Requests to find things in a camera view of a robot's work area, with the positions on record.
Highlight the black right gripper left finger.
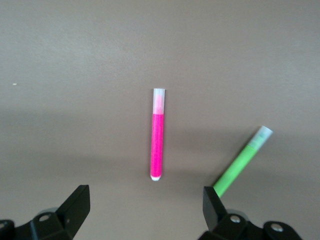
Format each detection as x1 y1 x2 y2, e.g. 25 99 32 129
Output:
0 184 91 240

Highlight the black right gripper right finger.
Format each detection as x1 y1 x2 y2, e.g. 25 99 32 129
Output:
198 186 303 240

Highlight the pink highlighter pen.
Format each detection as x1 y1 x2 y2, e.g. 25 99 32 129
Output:
149 87 168 182

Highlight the green highlighter pen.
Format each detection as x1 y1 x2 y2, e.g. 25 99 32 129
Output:
212 125 274 198

